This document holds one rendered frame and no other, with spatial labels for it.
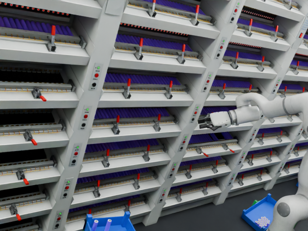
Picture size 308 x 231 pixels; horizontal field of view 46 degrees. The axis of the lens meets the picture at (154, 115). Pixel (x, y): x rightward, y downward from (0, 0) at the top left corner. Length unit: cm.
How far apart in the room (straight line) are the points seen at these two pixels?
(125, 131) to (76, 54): 54
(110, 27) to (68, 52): 19
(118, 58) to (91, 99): 21
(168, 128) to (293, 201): 73
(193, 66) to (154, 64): 25
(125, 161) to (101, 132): 28
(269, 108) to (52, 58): 109
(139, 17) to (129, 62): 20
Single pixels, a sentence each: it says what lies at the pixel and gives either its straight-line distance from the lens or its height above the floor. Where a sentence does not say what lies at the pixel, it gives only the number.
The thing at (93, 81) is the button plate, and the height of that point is 100.
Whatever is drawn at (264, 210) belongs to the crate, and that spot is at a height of 7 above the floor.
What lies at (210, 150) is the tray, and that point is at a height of 53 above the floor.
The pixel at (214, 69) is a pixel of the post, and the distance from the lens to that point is 198.
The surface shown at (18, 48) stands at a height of 110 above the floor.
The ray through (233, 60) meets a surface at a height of 113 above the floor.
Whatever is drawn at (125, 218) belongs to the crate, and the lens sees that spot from 170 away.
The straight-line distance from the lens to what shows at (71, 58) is 144.
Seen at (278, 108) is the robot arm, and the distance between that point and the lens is 190.
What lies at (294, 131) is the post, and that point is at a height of 61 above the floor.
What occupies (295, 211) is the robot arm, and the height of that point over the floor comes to 72.
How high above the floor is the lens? 152
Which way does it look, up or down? 22 degrees down
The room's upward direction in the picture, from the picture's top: 19 degrees clockwise
